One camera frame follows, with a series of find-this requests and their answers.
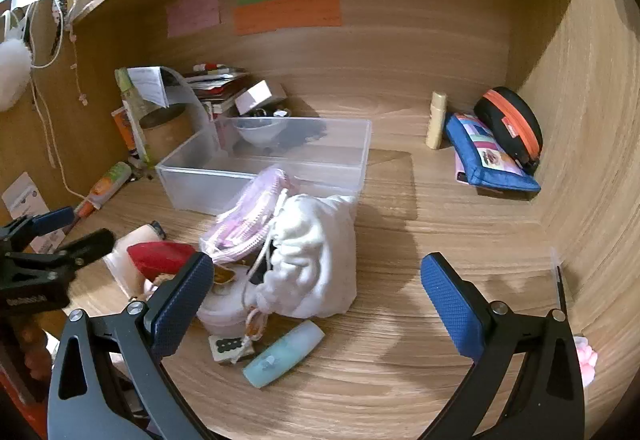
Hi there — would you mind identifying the white cord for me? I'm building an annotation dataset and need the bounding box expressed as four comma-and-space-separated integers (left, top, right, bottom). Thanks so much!
10, 0, 88, 201

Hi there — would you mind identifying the bagged pink cable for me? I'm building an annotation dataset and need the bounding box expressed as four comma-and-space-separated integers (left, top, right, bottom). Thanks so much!
199, 165, 301, 266

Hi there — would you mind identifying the clear plastic storage box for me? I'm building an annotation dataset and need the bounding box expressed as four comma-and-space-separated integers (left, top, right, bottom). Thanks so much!
155, 116, 373, 216

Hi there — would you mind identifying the white tape roll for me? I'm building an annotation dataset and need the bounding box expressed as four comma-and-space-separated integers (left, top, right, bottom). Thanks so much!
102, 223, 166, 296

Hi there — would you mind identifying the small white box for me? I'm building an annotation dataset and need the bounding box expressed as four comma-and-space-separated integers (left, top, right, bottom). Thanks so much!
234, 80, 287, 116

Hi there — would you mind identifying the blue pencil case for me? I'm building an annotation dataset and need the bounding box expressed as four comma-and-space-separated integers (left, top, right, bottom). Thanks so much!
445, 113, 542, 195

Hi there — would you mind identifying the pink plush toy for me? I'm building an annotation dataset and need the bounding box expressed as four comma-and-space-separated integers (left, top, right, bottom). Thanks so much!
572, 334, 598, 388

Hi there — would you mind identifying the orange and green bottle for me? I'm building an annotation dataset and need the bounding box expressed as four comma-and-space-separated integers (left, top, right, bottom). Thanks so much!
75, 161, 132, 217

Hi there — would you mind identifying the orange packet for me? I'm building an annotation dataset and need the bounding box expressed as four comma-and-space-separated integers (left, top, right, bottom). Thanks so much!
111, 108, 138, 153

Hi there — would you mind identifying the wooden desk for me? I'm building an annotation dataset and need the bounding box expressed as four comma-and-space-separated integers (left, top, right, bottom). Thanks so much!
0, 0, 636, 440

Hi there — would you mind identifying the cream bottle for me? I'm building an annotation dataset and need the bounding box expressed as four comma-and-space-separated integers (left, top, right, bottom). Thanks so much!
425, 90, 447, 150

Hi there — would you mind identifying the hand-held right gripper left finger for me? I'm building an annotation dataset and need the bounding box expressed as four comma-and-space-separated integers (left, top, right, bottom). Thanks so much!
47, 251, 216, 440

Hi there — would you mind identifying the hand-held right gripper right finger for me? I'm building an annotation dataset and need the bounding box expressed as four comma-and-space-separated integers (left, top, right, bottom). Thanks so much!
420, 253, 586, 440

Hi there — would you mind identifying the cardboard tube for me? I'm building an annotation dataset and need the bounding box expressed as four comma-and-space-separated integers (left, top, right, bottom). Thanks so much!
139, 104, 195, 161

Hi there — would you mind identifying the white paper tag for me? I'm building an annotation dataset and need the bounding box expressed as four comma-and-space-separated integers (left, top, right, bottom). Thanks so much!
2, 173, 66, 253

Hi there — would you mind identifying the white paper slip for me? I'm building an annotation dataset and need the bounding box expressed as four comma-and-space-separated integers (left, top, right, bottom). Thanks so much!
127, 66, 171, 108

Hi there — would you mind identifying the pink sticky note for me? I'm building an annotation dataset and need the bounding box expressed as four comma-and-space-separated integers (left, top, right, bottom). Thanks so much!
166, 0, 222, 38

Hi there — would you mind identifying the white drawstring bag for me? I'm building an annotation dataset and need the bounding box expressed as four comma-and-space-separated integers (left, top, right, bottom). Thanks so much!
242, 193, 358, 321

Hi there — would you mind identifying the white fluffy pompom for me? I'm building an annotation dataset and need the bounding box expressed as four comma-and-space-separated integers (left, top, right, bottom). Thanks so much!
0, 38, 33, 111

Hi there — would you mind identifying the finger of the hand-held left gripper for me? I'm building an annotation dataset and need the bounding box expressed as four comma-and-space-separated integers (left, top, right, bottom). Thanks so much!
0, 229, 116, 277
0, 206, 76, 245

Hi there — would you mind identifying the orange sticky note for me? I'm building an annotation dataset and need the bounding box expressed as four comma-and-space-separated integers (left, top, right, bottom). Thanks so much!
233, 0, 342, 36

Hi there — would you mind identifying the red pouch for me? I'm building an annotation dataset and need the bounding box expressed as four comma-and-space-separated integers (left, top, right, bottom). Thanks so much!
126, 241, 197, 278

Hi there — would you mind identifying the white round jar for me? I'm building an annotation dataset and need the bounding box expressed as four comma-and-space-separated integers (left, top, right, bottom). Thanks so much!
196, 270, 261, 336

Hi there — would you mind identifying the green printed packet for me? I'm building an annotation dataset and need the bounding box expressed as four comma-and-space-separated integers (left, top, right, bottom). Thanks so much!
115, 69, 151, 161

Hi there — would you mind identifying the clear plastic bowl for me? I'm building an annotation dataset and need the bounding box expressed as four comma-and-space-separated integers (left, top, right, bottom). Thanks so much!
235, 117, 288, 146

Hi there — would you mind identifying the clear curved plastic sheet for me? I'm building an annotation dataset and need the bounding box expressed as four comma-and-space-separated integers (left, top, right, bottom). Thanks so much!
162, 67, 221, 151

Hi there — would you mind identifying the black case with orange zip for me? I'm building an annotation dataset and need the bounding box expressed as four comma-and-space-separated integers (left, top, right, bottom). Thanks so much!
473, 87, 544, 171

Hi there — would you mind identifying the teal tube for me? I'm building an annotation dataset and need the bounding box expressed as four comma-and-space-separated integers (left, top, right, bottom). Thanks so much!
242, 321, 326, 388

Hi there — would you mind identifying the stack of books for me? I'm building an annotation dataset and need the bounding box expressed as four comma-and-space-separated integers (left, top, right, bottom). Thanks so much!
182, 63, 251, 121

